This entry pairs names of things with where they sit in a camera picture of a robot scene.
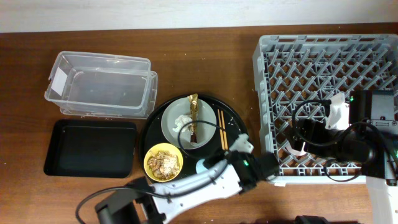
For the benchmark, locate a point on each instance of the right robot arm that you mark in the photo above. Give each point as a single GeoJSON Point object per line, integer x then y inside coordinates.
{"type": "Point", "coordinates": [360, 129]}

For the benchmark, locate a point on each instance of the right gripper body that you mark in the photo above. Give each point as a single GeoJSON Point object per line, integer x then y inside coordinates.
{"type": "Point", "coordinates": [336, 144]}

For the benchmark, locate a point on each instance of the gold snack wrapper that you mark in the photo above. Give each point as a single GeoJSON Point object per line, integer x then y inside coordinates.
{"type": "Point", "coordinates": [193, 100]}

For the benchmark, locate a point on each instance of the grey dishwasher rack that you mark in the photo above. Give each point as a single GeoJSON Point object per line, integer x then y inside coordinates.
{"type": "Point", "coordinates": [291, 69]}

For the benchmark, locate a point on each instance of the food scraps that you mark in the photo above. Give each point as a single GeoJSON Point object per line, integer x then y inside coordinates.
{"type": "Point", "coordinates": [164, 165]}

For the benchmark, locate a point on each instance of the light blue cup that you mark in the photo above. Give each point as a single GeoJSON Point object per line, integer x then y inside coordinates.
{"type": "Point", "coordinates": [200, 166]}

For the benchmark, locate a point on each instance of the yellow bowl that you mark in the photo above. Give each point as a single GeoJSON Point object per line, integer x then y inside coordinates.
{"type": "Point", "coordinates": [161, 147]}

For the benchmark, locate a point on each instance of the crumpled white tissue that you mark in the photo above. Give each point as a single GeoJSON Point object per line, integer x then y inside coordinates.
{"type": "Point", "coordinates": [182, 123]}

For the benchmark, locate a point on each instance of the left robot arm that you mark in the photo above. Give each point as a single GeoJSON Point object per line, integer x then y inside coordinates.
{"type": "Point", "coordinates": [162, 202]}

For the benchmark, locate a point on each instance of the clear plastic bin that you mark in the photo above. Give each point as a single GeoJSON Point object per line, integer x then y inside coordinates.
{"type": "Point", "coordinates": [102, 85]}

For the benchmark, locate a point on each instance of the black rectangular tray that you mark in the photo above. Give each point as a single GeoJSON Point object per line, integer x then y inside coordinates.
{"type": "Point", "coordinates": [88, 148]}

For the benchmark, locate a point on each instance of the right wooden chopstick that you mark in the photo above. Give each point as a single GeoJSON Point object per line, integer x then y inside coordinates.
{"type": "Point", "coordinates": [225, 139]}

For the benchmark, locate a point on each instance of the pink cup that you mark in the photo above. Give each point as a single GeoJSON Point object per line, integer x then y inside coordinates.
{"type": "Point", "coordinates": [300, 152]}

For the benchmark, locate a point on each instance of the round black tray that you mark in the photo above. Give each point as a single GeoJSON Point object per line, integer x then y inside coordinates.
{"type": "Point", "coordinates": [152, 132]}

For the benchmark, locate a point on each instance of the left wooden chopstick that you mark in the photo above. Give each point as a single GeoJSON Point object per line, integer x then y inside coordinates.
{"type": "Point", "coordinates": [221, 131]}

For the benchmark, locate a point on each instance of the wooden chopstick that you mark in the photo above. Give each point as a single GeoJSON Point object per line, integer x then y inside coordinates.
{"type": "Point", "coordinates": [221, 131]}
{"type": "Point", "coordinates": [225, 139]}

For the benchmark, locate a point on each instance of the grey plate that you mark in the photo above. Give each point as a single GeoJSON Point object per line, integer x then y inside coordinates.
{"type": "Point", "coordinates": [182, 106]}

